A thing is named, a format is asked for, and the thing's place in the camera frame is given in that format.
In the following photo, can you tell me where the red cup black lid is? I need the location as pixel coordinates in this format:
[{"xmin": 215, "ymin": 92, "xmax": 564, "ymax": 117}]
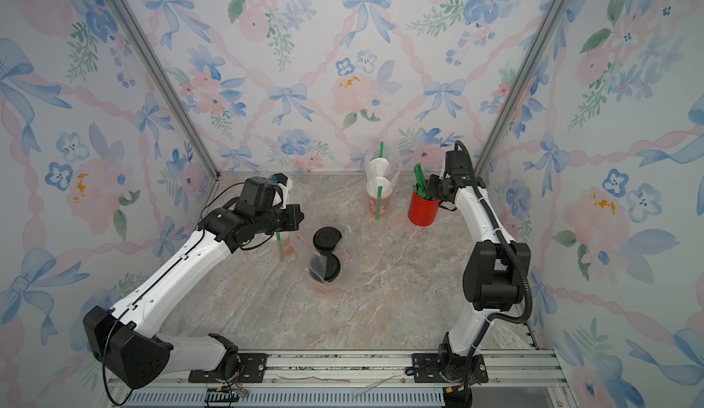
[
  {"xmin": 308, "ymin": 253, "xmax": 341, "ymax": 283},
  {"xmin": 313, "ymin": 226, "xmax": 343, "ymax": 253}
]

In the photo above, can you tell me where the red cup white lid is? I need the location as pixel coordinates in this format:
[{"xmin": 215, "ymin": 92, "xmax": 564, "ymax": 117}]
[{"xmin": 366, "ymin": 158, "xmax": 392, "ymax": 179}]

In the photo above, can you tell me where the white lid cup back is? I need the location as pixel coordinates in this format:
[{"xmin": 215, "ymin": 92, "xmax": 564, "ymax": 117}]
[{"xmin": 366, "ymin": 176, "xmax": 393, "ymax": 216}]

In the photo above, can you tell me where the clear plastic carrier bag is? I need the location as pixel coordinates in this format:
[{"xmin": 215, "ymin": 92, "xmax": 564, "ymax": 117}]
[{"xmin": 247, "ymin": 189, "xmax": 298, "ymax": 255}]

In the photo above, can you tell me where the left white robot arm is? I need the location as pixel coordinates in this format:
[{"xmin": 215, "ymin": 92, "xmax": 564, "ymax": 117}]
[{"xmin": 82, "ymin": 173, "xmax": 304, "ymax": 390}]

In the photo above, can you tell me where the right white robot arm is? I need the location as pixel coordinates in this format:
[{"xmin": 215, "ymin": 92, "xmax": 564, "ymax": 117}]
[{"xmin": 427, "ymin": 142, "xmax": 534, "ymax": 385}]

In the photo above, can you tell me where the green wrapped straws bundle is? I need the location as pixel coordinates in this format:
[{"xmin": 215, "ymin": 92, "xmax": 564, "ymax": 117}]
[{"xmin": 414, "ymin": 163, "xmax": 434, "ymax": 201}]

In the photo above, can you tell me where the red straw holder cup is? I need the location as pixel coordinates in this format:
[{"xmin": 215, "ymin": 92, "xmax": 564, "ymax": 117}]
[{"xmin": 407, "ymin": 192, "xmax": 440, "ymax": 227}]

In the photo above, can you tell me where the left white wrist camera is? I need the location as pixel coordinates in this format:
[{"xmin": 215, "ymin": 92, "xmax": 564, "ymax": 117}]
[{"xmin": 271, "ymin": 173, "xmax": 293, "ymax": 209}]

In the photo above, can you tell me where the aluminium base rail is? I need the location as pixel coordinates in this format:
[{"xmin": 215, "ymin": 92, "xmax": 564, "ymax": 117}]
[{"xmin": 107, "ymin": 349, "xmax": 577, "ymax": 407}]

